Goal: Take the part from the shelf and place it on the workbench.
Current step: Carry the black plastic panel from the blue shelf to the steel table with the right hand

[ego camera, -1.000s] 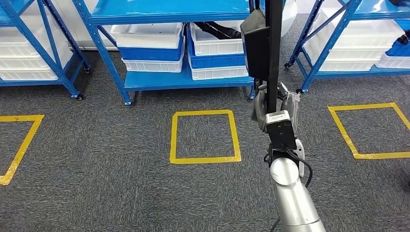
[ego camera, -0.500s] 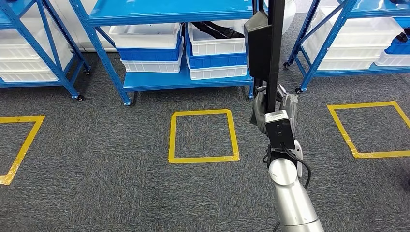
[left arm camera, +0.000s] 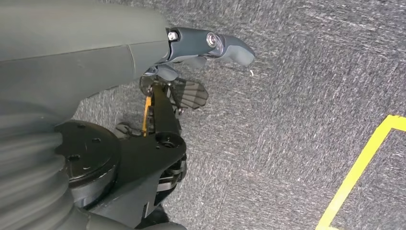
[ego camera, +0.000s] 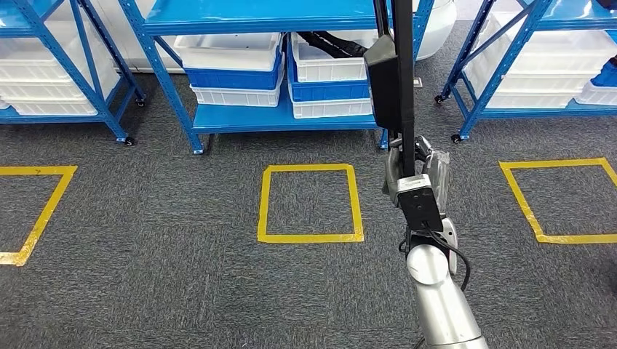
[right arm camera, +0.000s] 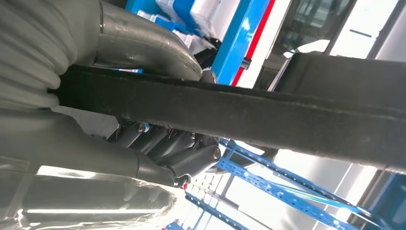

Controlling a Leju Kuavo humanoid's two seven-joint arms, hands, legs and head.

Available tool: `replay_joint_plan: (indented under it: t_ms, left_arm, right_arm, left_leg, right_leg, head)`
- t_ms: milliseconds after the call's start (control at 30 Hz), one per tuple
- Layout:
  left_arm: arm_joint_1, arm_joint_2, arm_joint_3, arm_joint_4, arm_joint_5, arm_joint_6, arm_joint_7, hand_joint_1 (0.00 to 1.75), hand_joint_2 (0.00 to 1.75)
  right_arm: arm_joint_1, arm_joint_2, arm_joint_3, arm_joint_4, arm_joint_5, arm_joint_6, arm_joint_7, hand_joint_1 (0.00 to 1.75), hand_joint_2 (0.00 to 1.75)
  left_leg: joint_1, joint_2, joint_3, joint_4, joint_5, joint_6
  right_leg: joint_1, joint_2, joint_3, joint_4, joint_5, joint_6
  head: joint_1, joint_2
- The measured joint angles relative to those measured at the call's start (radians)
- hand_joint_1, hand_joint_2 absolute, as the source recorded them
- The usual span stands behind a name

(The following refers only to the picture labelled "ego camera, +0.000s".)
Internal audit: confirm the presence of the black part in crate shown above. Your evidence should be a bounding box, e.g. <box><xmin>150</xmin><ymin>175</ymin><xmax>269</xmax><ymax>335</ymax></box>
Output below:
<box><xmin>297</xmin><ymin>30</ymin><xmax>370</xmax><ymax>59</ymax></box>

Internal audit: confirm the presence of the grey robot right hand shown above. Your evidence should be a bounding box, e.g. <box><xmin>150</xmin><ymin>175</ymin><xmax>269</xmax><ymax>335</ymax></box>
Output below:
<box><xmin>383</xmin><ymin>136</ymin><xmax>452</xmax><ymax>209</ymax></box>

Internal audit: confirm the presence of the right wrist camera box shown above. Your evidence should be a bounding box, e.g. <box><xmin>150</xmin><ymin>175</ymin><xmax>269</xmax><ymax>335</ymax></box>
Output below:
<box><xmin>396</xmin><ymin>174</ymin><xmax>445</xmax><ymax>233</ymax></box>

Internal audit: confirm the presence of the black plastic panel part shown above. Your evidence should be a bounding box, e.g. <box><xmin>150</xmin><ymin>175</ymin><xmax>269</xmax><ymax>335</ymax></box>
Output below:
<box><xmin>364</xmin><ymin>0</ymin><xmax>416</xmax><ymax>179</ymax></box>

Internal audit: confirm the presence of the blue metal shelf rack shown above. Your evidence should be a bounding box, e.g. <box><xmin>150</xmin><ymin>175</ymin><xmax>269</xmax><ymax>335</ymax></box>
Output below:
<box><xmin>0</xmin><ymin>0</ymin><xmax>146</xmax><ymax>147</ymax></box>
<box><xmin>434</xmin><ymin>0</ymin><xmax>617</xmax><ymax>145</ymax></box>
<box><xmin>118</xmin><ymin>0</ymin><xmax>435</xmax><ymax>155</ymax></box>

